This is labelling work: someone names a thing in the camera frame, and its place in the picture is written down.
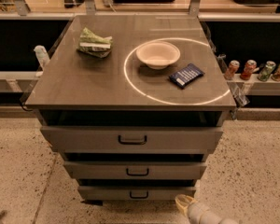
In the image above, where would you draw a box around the orange-red soda can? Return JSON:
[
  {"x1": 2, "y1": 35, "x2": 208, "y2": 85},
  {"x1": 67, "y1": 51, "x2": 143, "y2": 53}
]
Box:
[{"x1": 240, "y1": 60, "x2": 257, "y2": 80}]

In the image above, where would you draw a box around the red soda can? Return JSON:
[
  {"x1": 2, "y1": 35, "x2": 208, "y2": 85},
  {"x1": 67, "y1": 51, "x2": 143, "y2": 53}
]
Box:
[{"x1": 224, "y1": 60, "x2": 240, "y2": 80}]

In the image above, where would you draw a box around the blue snack packet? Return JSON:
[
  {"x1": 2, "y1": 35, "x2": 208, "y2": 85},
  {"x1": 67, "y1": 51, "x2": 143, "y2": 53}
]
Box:
[{"x1": 169, "y1": 63, "x2": 204, "y2": 89}]

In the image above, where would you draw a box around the white bottle on left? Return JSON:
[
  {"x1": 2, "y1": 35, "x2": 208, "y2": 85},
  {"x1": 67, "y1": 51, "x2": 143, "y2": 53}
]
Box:
[{"x1": 34, "y1": 45, "x2": 50, "y2": 69}]

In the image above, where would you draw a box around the grey drawer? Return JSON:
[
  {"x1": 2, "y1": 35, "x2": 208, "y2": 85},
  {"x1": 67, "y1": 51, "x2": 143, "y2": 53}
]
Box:
[
  {"x1": 41, "y1": 126, "x2": 223, "y2": 154},
  {"x1": 64, "y1": 161, "x2": 206, "y2": 180},
  {"x1": 77, "y1": 186, "x2": 196, "y2": 201}
]

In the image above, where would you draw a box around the green chip bag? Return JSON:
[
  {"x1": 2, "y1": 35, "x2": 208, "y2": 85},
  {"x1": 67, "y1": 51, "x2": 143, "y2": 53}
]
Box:
[{"x1": 77, "y1": 27, "x2": 113, "y2": 58}]

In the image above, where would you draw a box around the clear plastic holder right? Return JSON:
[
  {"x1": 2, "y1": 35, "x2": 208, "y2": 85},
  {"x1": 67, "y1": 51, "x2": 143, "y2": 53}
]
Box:
[{"x1": 217, "y1": 54, "x2": 249, "y2": 107}]

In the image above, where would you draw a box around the white paper bowl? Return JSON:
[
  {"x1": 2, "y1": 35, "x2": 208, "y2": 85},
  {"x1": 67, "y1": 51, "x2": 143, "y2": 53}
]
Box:
[{"x1": 136, "y1": 41, "x2": 180, "y2": 70}]

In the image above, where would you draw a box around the green soda can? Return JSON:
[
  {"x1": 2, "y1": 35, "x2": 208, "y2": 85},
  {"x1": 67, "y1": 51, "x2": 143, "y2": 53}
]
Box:
[{"x1": 258, "y1": 61, "x2": 276, "y2": 82}]

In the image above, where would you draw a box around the grey drawer cabinet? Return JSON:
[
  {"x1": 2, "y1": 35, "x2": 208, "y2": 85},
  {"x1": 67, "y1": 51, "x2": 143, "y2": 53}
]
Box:
[{"x1": 24, "y1": 14, "x2": 237, "y2": 206}]

